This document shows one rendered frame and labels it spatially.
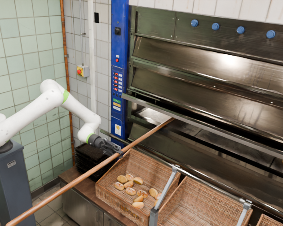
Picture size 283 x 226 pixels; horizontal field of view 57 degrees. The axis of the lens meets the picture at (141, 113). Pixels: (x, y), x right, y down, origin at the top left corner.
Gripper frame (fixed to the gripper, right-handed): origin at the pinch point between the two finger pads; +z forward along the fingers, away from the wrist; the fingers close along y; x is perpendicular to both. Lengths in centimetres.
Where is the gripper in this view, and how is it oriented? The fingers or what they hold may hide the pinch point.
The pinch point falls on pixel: (118, 153)
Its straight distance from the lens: 181.8
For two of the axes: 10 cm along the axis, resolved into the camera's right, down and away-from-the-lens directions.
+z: 7.9, 3.2, -5.3
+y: -0.6, 8.9, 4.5
